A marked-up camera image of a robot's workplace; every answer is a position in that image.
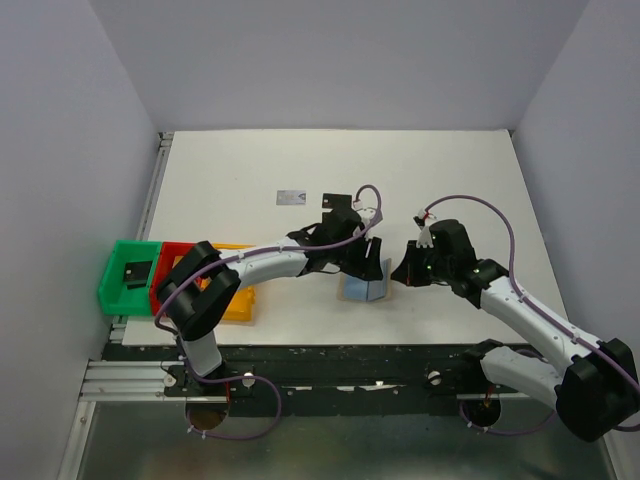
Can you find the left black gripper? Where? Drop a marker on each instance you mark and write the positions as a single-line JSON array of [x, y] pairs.
[[368, 269]]

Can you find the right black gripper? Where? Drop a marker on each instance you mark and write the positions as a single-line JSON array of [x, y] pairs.
[[407, 272]]

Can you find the beige card holder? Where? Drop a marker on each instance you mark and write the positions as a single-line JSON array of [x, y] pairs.
[[352, 289]]

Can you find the light blue VIP card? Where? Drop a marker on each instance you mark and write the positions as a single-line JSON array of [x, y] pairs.
[[290, 197]]

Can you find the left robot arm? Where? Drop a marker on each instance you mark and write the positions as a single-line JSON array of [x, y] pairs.
[[198, 290]]

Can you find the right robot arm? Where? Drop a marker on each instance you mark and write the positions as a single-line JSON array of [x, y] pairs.
[[591, 384]]

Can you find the tan card in red bin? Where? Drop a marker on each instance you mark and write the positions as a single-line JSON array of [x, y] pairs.
[[180, 267]]

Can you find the black card in green bin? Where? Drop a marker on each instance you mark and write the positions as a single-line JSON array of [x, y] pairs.
[[136, 274]]

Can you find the yellow plastic bin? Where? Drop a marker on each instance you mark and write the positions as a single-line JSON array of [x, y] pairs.
[[240, 309]]

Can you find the red plastic bin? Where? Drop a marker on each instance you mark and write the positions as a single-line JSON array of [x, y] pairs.
[[170, 254]]

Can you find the green plastic bin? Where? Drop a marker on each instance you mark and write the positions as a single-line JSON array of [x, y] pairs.
[[114, 298]]

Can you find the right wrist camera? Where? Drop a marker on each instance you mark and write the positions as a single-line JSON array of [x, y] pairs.
[[424, 220]]

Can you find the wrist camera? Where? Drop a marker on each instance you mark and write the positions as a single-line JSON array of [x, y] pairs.
[[369, 218], [424, 220]]

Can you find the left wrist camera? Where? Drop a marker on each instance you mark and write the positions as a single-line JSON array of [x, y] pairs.
[[369, 218]]

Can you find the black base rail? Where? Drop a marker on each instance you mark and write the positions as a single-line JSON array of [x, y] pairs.
[[344, 380]]

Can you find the aluminium side rail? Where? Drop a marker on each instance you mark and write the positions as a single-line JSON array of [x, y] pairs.
[[165, 143]]

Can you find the front aluminium rail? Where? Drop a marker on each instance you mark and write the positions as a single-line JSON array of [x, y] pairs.
[[123, 381]]

